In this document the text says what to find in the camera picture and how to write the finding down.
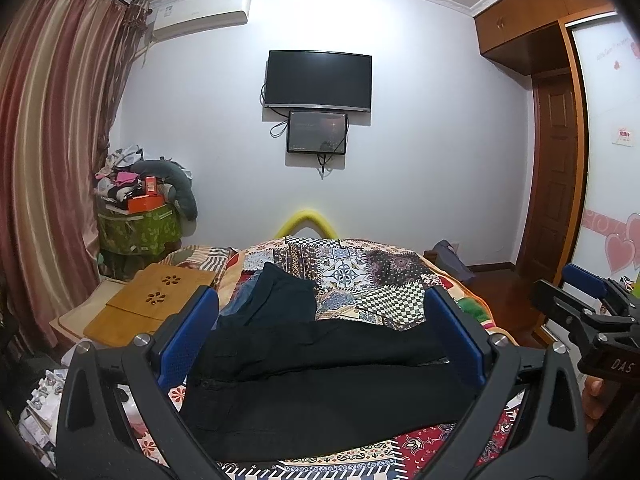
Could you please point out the dark teal folded pants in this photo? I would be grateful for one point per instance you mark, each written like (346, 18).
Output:
(277, 298)

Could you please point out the blue jeans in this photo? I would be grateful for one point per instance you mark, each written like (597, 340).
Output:
(241, 295)

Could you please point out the brown wooden door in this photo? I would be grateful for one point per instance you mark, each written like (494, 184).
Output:
(554, 174)

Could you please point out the white air conditioner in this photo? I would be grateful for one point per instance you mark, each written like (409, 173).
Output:
(184, 17)

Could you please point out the grey bag on floor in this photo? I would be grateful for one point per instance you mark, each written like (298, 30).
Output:
(448, 260)

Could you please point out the right hand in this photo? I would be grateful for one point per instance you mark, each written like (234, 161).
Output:
(592, 399)

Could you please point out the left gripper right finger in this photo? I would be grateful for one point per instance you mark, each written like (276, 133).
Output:
(548, 439)

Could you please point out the white wardrobe sliding door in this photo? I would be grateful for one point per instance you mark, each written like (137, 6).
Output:
(608, 56)

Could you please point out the small black wall monitor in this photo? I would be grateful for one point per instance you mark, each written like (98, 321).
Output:
(316, 133)

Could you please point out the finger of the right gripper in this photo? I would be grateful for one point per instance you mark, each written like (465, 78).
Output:
(577, 279)

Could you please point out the striped pillow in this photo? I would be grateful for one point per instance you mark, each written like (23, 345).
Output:
(200, 257)

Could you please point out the yellow bed headboard rail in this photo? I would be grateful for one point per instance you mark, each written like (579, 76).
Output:
(307, 217)

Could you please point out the orange box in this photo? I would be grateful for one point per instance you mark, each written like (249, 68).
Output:
(144, 203)

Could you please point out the striped pink curtain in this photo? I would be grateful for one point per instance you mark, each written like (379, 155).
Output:
(64, 68)

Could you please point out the patchwork patterned bedspread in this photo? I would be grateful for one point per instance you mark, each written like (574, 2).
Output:
(365, 282)

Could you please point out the bamboo lap desk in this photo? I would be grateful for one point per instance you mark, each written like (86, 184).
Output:
(144, 303)

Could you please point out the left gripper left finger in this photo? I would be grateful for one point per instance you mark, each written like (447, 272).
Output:
(94, 439)

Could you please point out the green fabric storage box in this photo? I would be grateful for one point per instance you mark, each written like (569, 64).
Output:
(146, 233)

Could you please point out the black pants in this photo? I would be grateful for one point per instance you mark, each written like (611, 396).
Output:
(306, 389)

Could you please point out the black wall television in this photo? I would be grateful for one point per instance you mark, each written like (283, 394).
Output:
(316, 79)

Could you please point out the wooden overhead cabinet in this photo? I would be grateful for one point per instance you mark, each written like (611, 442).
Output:
(525, 35)

